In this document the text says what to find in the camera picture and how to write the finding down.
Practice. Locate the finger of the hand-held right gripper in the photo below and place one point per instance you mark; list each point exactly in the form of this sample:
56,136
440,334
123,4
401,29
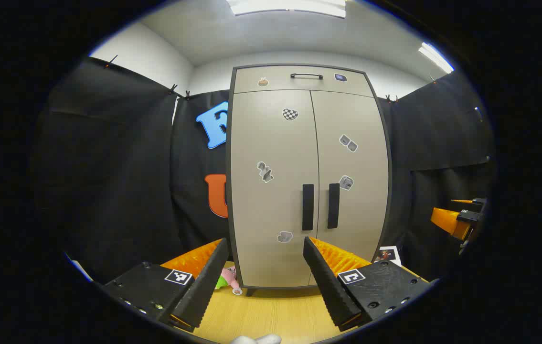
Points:
450,220

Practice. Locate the grey cabinet door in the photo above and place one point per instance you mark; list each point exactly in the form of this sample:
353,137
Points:
270,143
356,210

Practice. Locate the grey cabinet drawer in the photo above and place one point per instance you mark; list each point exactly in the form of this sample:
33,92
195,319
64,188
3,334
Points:
280,81

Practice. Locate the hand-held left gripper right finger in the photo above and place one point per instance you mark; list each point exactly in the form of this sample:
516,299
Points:
328,286

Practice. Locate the black backdrop cloth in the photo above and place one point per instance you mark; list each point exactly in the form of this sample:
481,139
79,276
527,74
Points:
108,167

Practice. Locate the grey double-door shoe cabinet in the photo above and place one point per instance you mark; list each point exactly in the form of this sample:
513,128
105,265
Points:
275,267

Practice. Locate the narrow ceiling light panel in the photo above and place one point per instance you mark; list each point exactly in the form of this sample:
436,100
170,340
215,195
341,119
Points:
435,57

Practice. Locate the pink and green plush toy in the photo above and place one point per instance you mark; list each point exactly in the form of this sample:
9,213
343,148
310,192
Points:
228,276

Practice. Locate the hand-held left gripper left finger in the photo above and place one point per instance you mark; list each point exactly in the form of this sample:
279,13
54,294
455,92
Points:
206,286

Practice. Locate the small white book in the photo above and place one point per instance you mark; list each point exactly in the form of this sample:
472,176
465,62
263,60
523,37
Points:
388,255

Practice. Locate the white flat panel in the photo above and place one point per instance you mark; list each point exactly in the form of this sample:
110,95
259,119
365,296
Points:
79,270

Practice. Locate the wide ceiling light panel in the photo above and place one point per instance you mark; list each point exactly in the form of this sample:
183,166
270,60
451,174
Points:
290,5

